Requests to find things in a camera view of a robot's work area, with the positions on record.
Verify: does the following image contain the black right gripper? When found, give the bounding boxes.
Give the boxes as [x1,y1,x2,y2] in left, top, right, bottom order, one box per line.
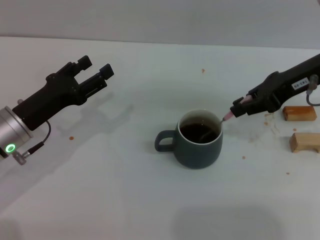
[229,52,320,119]

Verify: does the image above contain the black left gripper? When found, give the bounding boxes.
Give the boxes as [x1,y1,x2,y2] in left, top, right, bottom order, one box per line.
[11,55,116,132]

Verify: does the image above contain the pink handled metal spoon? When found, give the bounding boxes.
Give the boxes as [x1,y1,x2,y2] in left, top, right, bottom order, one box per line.
[199,95,254,141]

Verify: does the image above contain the grey ceramic cup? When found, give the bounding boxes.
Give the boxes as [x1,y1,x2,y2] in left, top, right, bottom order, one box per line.
[154,109,224,170]

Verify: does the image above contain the dark stained wooden block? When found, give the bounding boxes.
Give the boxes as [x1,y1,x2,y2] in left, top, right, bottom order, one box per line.
[282,105,317,122]

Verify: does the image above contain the light wooden block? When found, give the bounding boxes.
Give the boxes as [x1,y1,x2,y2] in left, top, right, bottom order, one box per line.
[289,132,320,154]

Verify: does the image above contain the dark coffee liquid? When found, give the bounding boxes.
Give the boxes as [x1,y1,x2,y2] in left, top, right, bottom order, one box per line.
[179,122,221,145]

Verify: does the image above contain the grey cable with metal plug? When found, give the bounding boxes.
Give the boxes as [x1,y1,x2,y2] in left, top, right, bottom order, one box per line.
[306,74,320,107]

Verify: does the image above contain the black cable with metal plug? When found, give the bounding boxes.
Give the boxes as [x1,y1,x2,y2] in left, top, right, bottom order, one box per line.
[12,121,52,166]

